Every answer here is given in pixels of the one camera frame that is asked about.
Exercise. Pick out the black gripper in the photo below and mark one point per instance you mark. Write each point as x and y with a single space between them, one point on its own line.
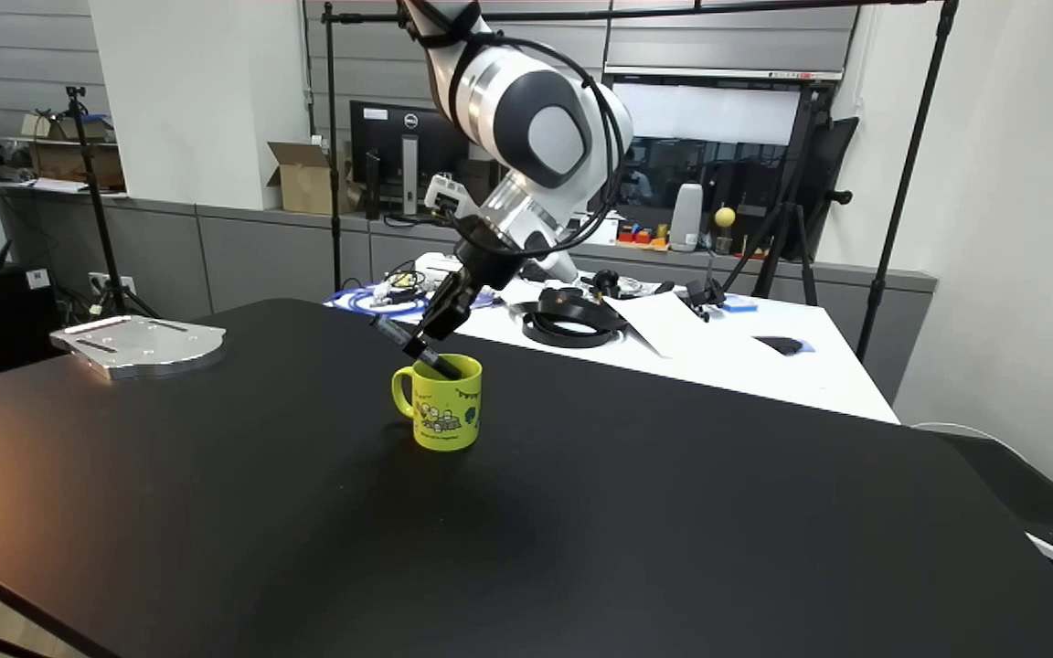
486 261

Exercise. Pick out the yellow cartoon print mug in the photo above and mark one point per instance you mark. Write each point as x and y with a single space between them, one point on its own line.
448 415

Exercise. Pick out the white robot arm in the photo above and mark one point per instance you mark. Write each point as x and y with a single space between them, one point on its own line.
537 123

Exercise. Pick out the black computer monitor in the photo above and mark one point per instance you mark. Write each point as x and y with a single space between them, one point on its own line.
392 158

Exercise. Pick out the brown cardboard box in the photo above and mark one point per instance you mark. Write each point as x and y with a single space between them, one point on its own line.
304 182

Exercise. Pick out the grey cabinet counter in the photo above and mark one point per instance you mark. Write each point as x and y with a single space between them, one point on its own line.
246 256

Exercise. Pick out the white plastic bottle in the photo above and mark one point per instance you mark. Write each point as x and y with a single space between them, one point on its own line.
683 222

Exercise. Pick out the yellow ball on black stand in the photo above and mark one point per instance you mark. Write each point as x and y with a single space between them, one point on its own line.
726 217

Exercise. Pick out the slim black light stand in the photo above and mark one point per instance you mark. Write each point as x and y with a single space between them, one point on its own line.
92 206

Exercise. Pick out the black diagonal pole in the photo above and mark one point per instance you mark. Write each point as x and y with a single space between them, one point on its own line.
903 184

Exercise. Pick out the tall black camera tripod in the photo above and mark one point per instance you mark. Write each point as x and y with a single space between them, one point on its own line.
811 184

